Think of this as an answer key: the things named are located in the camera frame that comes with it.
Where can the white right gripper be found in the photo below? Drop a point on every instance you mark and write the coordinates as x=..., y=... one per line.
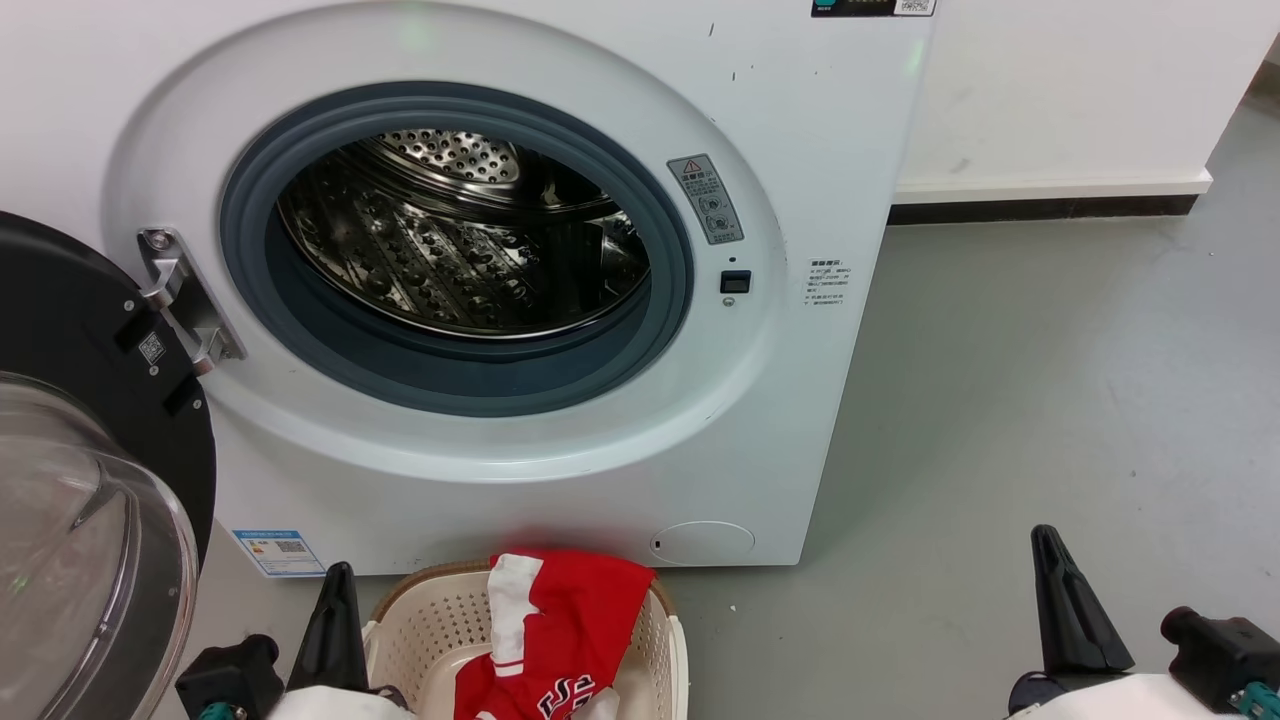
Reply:
x=1130, y=700

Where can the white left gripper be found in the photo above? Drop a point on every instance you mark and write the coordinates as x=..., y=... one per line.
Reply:
x=320, y=705

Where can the red and white garment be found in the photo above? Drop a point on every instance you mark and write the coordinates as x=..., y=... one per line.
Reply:
x=570, y=610

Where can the cream perforated laundry basket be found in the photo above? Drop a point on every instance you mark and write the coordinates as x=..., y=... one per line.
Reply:
x=430, y=620

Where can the stainless steel washing machine drum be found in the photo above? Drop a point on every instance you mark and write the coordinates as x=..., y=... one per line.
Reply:
x=450, y=260

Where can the washing machine door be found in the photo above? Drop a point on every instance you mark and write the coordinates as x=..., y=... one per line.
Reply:
x=80, y=320

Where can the blue energy label sticker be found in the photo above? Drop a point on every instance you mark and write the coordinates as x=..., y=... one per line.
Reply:
x=280, y=553

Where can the grey rubber door gasket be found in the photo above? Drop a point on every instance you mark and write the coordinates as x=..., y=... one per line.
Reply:
x=300, y=330

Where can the white front-load washing machine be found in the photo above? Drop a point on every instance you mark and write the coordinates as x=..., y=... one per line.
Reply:
x=800, y=400

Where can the round white filter cover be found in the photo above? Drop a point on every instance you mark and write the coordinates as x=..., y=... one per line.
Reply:
x=703, y=543

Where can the silver metal door hinge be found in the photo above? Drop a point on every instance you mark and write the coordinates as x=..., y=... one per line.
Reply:
x=180, y=290

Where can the black baseboard strip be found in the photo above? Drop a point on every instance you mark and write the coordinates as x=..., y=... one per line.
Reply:
x=1040, y=210

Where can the small text sticker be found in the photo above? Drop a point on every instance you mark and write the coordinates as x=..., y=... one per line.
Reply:
x=828, y=283

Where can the warning sticker with triangle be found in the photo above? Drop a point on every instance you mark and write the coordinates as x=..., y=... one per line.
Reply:
x=707, y=200

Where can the dark sticker with QR code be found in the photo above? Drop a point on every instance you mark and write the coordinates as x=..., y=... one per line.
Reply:
x=870, y=6

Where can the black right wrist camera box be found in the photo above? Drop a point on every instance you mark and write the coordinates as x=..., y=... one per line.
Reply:
x=1225, y=655

